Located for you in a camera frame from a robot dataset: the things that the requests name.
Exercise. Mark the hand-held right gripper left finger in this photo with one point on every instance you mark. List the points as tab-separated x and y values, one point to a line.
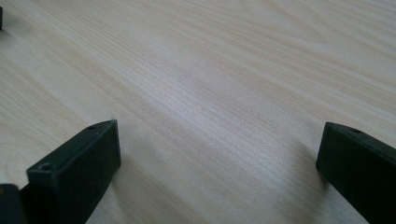
74	174

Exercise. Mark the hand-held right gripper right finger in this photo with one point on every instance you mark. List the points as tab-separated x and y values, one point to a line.
361	168

